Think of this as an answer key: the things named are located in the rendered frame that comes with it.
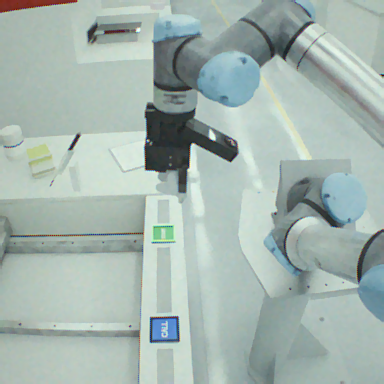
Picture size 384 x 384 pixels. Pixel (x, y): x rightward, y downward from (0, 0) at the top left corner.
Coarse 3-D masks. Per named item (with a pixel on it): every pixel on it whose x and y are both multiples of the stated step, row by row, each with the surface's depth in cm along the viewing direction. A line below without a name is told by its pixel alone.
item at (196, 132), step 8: (192, 120) 66; (184, 128) 64; (192, 128) 64; (200, 128) 66; (208, 128) 67; (184, 136) 65; (192, 136) 65; (200, 136) 65; (208, 136) 65; (216, 136) 67; (224, 136) 68; (200, 144) 66; (208, 144) 66; (216, 144) 66; (224, 144) 66; (232, 144) 67; (216, 152) 67; (224, 152) 67; (232, 152) 67; (232, 160) 68
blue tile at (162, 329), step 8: (160, 320) 70; (168, 320) 70; (152, 328) 68; (160, 328) 68; (168, 328) 68; (176, 328) 68; (152, 336) 67; (160, 336) 67; (168, 336) 67; (176, 336) 67
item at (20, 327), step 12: (0, 324) 79; (12, 324) 80; (24, 324) 80; (36, 324) 80; (48, 324) 80; (60, 324) 81; (72, 324) 81; (84, 324) 81; (96, 324) 81; (108, 324) 81; (120, 324) 81; (132, 324) 81; (84, 336) 81; (96, 336) 82; (120, 336) 82; (132, 336) 82
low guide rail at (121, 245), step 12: (84, 240) 102; (96, 240) 103; (108, 240) 103; (120, 240) 103; (132, 240) 103; (12, 252) 101; (24, 252) 102; (36, 252) 102; (48, 252) 102; (60, 252) 102; (72, 252) 102; (84, 252) 103; (108, 252) 103
